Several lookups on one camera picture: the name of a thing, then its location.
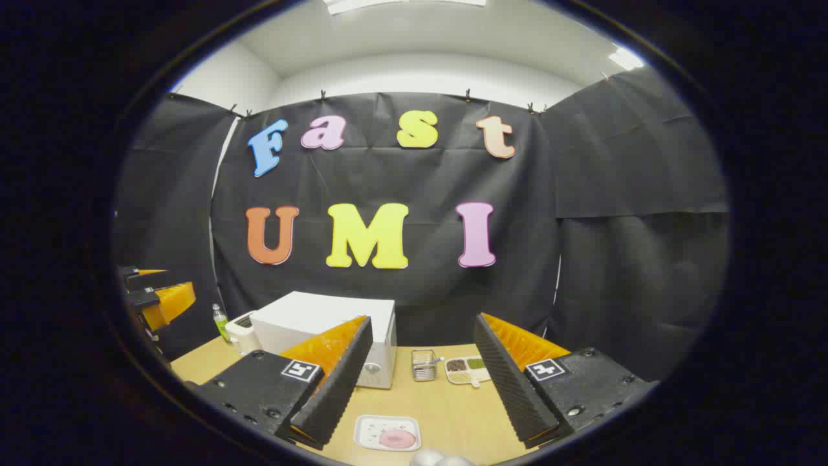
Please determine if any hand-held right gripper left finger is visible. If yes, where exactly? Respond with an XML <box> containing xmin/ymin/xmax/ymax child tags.
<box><xmin>184</xmin><ymin>315</ymin><xmax>375</xmax><ymax>452</ymax></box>

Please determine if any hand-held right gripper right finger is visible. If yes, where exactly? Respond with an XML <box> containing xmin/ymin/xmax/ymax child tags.
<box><xmin>474</xmin><ymin>313</ymin><xmax>660</xmax><ymax>449</ymax></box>

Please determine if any white rectangular food plate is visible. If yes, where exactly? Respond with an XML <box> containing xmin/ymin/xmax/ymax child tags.
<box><xmin>353</xmin><ymin>415</ymin><xmax>422</xmax><ymax>452</ymax></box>

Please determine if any white microwave oven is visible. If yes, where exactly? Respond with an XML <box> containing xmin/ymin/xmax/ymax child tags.
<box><xmin>250</xmin><ymin>291</ymin><xmax>398</xmax><ymax>390</ymax></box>

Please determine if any pink ham slice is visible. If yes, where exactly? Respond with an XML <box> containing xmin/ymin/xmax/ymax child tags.
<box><xmin>378</xmin><ymin>428</ymin><xmax>418</xmax><ymax>450</ymax></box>

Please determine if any white divided bean dish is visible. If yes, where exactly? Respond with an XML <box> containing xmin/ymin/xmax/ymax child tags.
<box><xmin>444</xmin><ymin>356</ymin><xmax>492</xmax><ymax>389</ymax></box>

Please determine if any green drink bottle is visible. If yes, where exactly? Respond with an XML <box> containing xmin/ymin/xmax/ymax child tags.
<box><xmin>212</xmin><ymin>304</ymin><xmax>232</xmax><ymax>344</ymax></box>

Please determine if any white toaster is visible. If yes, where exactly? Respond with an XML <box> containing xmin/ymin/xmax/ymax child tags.
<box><xmin>225</xmin><ymin>311</ymin><xmax>263</xmax><ymax>357</ymax></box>

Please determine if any ceiling light panel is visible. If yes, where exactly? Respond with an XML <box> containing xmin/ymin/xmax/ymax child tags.
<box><xmin>608</xmin><ymin>47</ymin><xmax>646</xmax><ymax>72</ymax></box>
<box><xmin>323</xmin><ymin>0</ymin><xmax>487</xmax><ymax>15</ymax></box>

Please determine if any metal wire rack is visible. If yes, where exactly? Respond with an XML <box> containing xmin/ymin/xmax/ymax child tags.
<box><xmin>411</xmin><ymin>348</ymin><xmax>441</xmax><ymax>383</ymax></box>

